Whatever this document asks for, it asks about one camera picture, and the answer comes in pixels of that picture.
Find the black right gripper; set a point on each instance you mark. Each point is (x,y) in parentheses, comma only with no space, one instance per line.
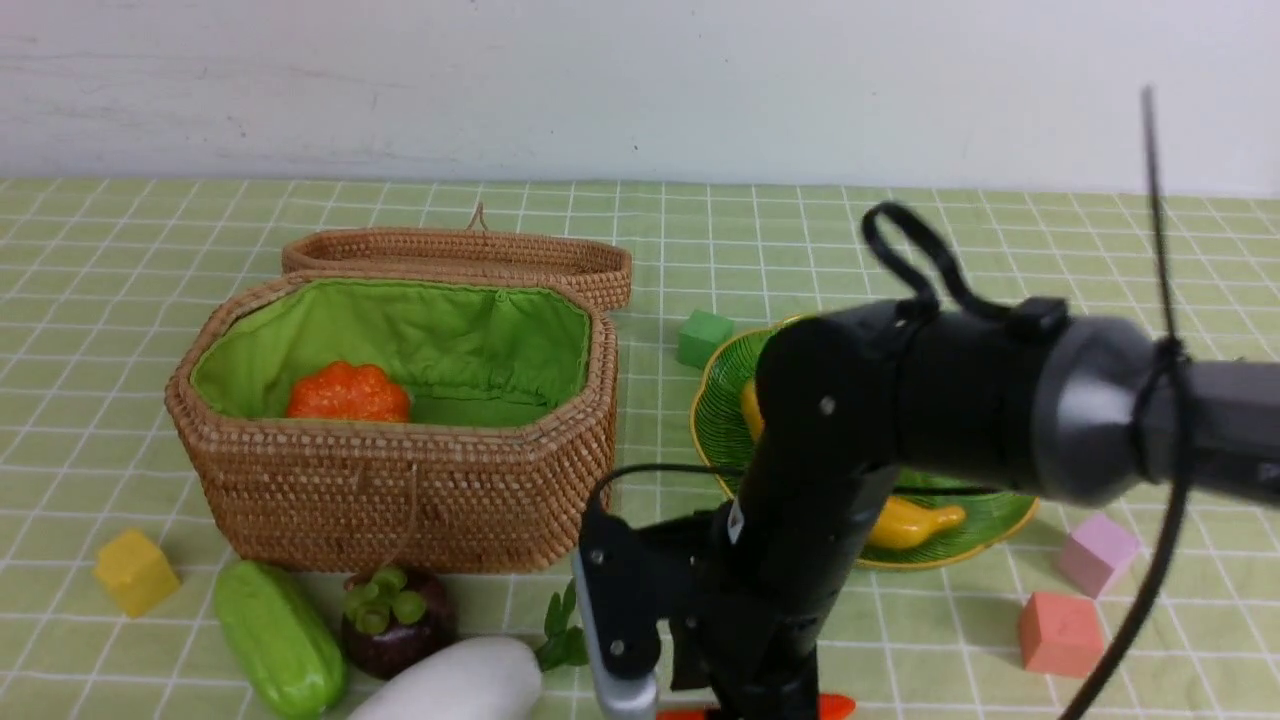
(737,605)

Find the red chili pepper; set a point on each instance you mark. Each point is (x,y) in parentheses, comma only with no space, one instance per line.
(830,707)

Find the yellow banana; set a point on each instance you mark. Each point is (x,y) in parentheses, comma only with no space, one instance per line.
(902,524)

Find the white eggplant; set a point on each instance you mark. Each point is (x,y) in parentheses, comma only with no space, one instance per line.
(486,677)

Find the purple mangosteen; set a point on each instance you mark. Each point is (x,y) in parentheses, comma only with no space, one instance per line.
(395,617)

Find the orange pumpkin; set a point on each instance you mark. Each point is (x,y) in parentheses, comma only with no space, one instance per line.
(345,392)

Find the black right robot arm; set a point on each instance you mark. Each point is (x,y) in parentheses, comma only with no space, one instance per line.
(1073,410)

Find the green glass leaf plate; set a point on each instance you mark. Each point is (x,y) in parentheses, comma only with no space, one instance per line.
(720,436)

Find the salmon foam cube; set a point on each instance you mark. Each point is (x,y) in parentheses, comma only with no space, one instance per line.
(1060,634)

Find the green foam cube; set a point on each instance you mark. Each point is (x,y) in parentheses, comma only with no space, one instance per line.
(700,337)

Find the woven rattan basket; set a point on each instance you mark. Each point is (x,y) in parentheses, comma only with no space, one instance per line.
(513,393)

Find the pink foam cube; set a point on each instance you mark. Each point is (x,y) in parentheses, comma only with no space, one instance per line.
(1096,553)

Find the woven rattan basket lid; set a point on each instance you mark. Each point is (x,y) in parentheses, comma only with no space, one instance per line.
(599,272)

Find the green cucumber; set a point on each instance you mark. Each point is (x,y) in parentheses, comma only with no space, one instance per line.
(280,641)

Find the yellow foam cube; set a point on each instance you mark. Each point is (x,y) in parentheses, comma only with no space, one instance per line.
(135,573)

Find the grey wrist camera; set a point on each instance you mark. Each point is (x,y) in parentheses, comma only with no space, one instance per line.
(619,698)

